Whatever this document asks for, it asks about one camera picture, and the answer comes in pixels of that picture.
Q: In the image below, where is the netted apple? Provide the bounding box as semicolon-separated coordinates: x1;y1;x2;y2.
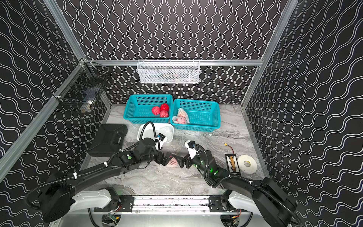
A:
177;108;190;124
172;116;187;124
166;155;179;167
152;106;161;115

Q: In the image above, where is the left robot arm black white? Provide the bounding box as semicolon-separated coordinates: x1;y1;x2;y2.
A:
24;122;168;222

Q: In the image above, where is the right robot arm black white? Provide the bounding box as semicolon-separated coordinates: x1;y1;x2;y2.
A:
175;141;303;227

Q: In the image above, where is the white plastic tray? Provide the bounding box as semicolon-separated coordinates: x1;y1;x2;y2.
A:
137;123;174;143

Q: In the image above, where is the right teal plastic basket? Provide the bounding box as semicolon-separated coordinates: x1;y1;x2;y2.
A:
171;99;221;132

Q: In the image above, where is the teal plastic basket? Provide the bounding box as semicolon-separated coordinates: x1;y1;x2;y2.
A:
123;94;173;124
171;99;221;132

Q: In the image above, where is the left teal plastic basket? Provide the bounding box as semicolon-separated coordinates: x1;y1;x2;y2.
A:
123;94;173;124

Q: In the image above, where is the black plastic tool case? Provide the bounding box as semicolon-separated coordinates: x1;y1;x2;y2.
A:
88;124;128;157

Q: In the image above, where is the white tape roll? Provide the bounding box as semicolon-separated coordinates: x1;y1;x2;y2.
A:
237;155;258;175

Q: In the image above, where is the object in black basket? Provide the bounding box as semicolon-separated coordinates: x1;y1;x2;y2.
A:
80;99;94;114

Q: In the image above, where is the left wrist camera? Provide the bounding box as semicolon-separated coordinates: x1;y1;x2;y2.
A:
156;133;167;143

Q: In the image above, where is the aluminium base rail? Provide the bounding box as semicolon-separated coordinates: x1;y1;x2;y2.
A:
65;195;284;215

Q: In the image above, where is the white wire wall basket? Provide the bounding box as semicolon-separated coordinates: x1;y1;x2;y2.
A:
137;59;200;84

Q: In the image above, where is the black wire wall basket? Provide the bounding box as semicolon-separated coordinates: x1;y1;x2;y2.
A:
54;62;111;114

